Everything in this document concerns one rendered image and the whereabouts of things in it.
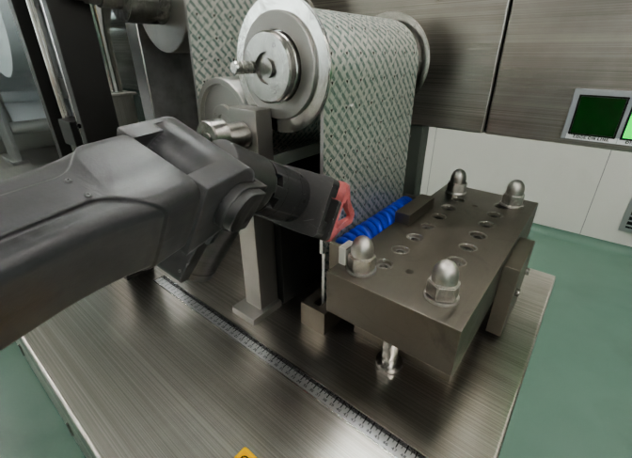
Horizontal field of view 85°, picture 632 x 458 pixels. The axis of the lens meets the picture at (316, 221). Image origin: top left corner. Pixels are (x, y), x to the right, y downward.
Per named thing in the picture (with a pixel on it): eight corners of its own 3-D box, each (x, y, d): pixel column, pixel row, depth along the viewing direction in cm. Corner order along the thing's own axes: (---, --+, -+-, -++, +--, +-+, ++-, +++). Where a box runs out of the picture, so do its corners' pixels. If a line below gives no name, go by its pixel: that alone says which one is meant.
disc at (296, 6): (242, 125, 47) (230, -3, 41) (244, 124, 48) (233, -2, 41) (328, 141, 39) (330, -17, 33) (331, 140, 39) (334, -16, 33)
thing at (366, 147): (319, 253, 47) (320, 112, 39) (399, 201, 64) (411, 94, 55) (322, 254, 47) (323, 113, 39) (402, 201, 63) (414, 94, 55)
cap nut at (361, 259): (339, 270, 42) (340, 237, 40) (356, 258, 44) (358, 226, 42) (366, 281, 40) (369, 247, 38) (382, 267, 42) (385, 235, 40)
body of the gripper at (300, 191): (324, 240, 37) (280, 231, 31) (259, 214, 43) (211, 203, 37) (343, 181, 37) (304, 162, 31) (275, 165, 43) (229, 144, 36)
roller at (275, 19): (246, 114, 45) (238, 12, 40) (355, 96, 64) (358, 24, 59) (314, 124, 39) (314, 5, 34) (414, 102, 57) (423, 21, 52)
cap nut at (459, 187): (442, 192, 65) (446, 169, 63) (450, 187, 67) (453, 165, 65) (462, 197, 63) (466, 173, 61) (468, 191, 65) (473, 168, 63)
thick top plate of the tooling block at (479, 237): (325, 310, 44) (326, 270, 42) (443, 210, 72) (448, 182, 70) (450, 376, 35) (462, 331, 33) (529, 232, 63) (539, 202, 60)
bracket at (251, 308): (229, 314, 54) (201, 110, 41) (260, 293, 58) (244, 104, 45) (251, 328, 51) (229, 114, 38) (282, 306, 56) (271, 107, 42)
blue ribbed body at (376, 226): (329, 258, 48) (329, 236, 47) (400, 209, 63) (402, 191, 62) (350, 267, 46) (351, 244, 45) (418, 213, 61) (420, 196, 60)
